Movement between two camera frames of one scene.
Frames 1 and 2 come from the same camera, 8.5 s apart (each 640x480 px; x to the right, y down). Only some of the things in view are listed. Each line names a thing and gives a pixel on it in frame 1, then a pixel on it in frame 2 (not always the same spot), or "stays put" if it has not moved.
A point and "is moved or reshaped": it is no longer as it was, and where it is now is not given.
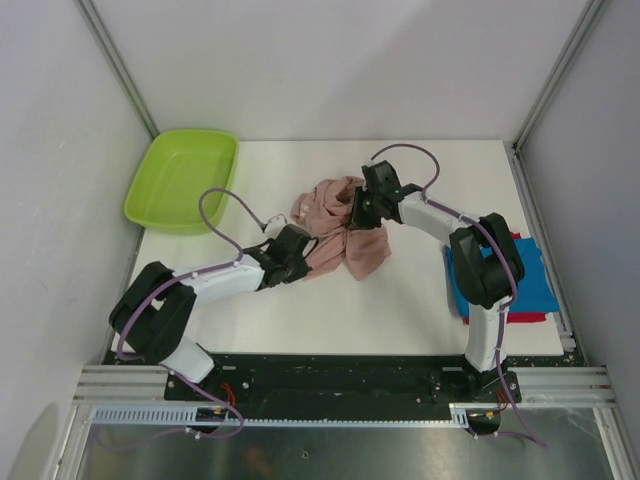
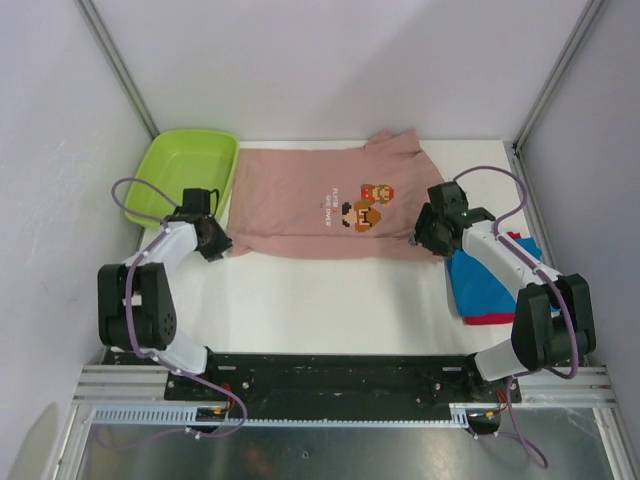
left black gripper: (300, 271) -> (223, 244)
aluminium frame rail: (543, 384) stays put
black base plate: (328, 378) stays put
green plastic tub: (176, 168) stays put
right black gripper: (358, 219) -> (421, 233)
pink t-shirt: (324, 210) is moved or reshaped
